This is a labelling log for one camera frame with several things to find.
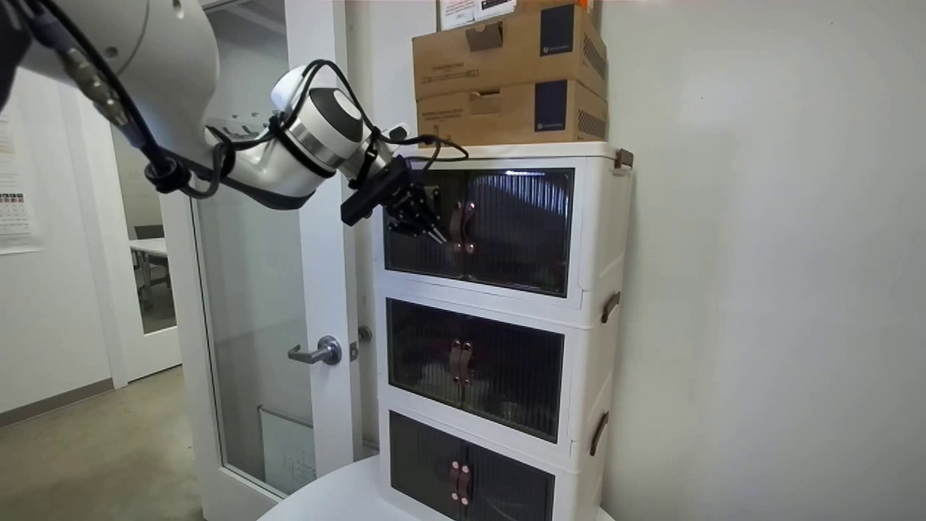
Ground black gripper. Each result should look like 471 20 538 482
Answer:
341 157 449 246

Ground cabinet door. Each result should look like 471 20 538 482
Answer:
381 176 462 277
465 169 572 296

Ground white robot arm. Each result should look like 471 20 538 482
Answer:
0 0 446 244

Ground white stacked storage cabinet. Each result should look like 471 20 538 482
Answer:
373 143 635 521

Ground white glass door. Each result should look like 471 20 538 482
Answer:
163 0 360 521

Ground middle cabinet doors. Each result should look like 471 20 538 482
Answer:
386 302 564 444

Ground cabinet doors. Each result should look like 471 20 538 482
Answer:
391 413 555 521
386 302 564 444

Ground bottom cabinet doors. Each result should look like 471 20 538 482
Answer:
391 413 555 521

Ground lower cardboard box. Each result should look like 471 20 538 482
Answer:
417 78 607 146

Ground cardboard box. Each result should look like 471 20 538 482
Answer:
417 78 607 146
413 4 607 98

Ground upper cardboard box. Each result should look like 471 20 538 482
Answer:
413 4 607 98

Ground round white table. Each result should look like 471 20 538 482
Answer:
258 454 619 521

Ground silver door handle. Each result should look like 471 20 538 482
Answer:
286 337 341 366

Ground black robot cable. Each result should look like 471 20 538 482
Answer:
25 0 471 204

